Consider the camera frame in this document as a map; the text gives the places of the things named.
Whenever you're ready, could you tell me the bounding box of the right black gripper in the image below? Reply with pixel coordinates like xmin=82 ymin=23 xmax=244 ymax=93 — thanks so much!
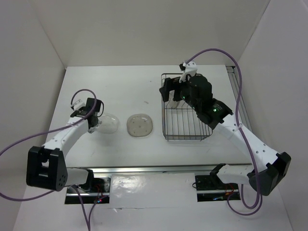
xmin=158 ymin=76 xmax=200 ymax=111

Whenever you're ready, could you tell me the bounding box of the clear plate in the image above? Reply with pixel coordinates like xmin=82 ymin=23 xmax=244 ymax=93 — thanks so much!
xmin=166 ymin=91 xmax=179 ymax=109
xmin=97 ymin=113 xmax=119 ymax=134

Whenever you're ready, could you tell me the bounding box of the smoky plate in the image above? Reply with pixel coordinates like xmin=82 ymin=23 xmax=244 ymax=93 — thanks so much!
xmin=127 ymin=114 xmax=153 ymax=138
xmin=174 ymin=96 xmax=185 ymax=108

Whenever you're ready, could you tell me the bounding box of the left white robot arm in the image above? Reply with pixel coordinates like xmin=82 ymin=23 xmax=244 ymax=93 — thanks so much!
xmin=26 ymin=98 xmax=104 ymax=192

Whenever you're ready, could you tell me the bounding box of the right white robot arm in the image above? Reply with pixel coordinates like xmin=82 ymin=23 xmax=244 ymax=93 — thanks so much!
xmin=159 ymin=74 xmax=291 ymax=196

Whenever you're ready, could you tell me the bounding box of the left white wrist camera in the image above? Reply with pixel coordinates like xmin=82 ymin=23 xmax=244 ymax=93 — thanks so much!
xmin=70 ymin=100 xmax=86 ymax=111

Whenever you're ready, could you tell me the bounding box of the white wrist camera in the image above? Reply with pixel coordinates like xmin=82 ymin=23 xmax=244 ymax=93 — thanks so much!
xmin=70 ymin=100 xmax=86 ymax=111
xmin=179 ymin=61 xmax=197 ymax=83

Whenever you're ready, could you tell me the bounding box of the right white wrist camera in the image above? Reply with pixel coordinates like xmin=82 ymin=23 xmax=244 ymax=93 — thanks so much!
xmin=179 ymin=61 xmax=197 ymax=83

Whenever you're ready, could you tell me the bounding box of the wire dish rack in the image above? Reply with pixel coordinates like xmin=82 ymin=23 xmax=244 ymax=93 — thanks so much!
xmin=160 ymin=73 xmax=214 ymax=141

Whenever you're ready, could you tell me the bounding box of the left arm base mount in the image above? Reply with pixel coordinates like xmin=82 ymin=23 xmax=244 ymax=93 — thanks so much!
xmin=64 ymin=176 xmax=111 ymax=205

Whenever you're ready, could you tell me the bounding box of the front aluminium rail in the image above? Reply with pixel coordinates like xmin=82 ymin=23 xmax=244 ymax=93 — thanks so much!
xmin=64 ymin=164 xmax=252 ymax=176

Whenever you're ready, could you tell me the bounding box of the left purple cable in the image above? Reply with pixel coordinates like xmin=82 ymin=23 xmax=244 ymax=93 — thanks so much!
xmin=0 ymin=89 xmax=104 ymax=229

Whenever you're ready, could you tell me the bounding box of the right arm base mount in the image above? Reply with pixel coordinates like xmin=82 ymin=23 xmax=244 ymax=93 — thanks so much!
xmin=192 ymin=175 xmax=240 ymax=202

